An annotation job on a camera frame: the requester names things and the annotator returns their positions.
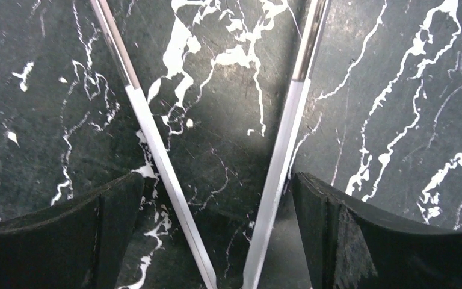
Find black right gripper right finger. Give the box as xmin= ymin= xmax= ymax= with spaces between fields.
xmin=292 ymin=172 xmax=462 ymax=288

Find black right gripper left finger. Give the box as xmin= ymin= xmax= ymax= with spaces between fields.
xmin=0 ymin=172 xmax=144 ymax=288

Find metal tongs white handles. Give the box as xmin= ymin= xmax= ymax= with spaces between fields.
xmin=91 ymin=1 xmax=330 ymax=288

